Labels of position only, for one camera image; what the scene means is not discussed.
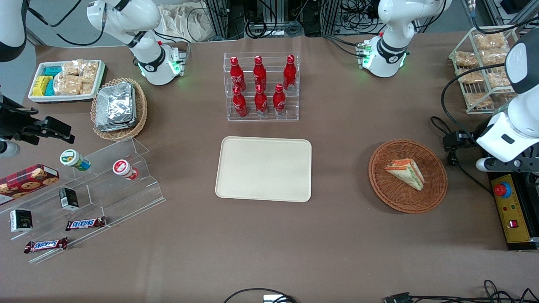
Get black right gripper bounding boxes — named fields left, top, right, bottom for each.
left=0, top=96, right=76, bottom=146

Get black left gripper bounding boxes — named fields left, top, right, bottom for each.
left=442, top=130, right=539, bottom=174

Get wrapped triangle sandwich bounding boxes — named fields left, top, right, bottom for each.
left=384, top=158, right=425, bottom=191

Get brown wicker basket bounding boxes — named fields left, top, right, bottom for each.
left=368, top=139, right=448, bottom=214

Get light wicker basket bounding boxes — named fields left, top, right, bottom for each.
left=90, top=77, right=148, bottom=142

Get beige plastic tray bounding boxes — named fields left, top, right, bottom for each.
left=215, top=136, right=312, bottom=203

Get white rectangular snack bin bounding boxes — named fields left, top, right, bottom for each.
left=28, top=60, right=107, bottom=104

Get green lid yogurt cup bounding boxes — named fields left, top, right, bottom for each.
left=59, top=149, right=91, bottom=172

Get yellow snack packet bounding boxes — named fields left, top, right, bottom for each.
left=32, top=75, right=52, bottom=97

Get red tartan cookie box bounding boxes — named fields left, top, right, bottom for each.
left=0, top=163, right=60, bottom=206

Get small black carton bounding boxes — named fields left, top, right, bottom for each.
left=58, top=187, right=80, bottom=211
left=9, top=209, right=33, bottom=233

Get silver foil packet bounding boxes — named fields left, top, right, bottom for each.
left=94, top=84, right=137, bottom=133
left=96, top=82, right=134, bottom=127

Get red lid yogurt cup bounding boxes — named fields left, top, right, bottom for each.
left=112, top=159, right=139, bottom=181

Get yellow emergency stop box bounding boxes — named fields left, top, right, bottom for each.
left=490, top=173, right=539, bottom=252

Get clear acrylic stepped shelf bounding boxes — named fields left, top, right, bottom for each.
left=0, top=136, right=166, bottom=265

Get Snickers chocolate bar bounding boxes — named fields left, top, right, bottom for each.
left=65, top=216, right=107, bottom=232
left=24, top=237, right=69, bottom=254

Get clear acrylic bottle rack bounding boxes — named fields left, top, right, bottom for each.
left=224, top=51, right=300, bottom=122

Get red cola bottle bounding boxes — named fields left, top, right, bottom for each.
left=253, top=55, right=267, bottom=90
left=254, top=84, right=269, bottom=117
left=283, top=54, right=297, bottom=91
left=232, top=86, right=248, bottom=118
left=229, top=56, right=246, bottom=92
left=272, top=83, right=287, bottom=117

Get white plastic bags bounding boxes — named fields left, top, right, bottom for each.
left=158, top=3, right=212, bottom=43

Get black cable on table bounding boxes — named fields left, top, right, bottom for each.
left=430, top=71, right=516, bottom=197

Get white wire rack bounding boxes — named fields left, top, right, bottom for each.
left=448, top=26, right=521, bottom=114

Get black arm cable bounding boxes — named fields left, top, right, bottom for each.
left=24, top=0, right=107, bottom=47

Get black cable with connector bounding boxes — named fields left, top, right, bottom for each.
left=383, top=279, right=539, bottom=303

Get aluminium frame post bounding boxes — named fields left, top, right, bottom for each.
left=323, top=0, right=342, bottom=37
left=205, top=0, right=237, bottom=41

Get black cable bundle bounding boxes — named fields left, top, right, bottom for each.
left=236, top=0, right=326, bottom=39

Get black looped cable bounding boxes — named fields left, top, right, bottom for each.
left=222, top=288, right=298, bottom=303

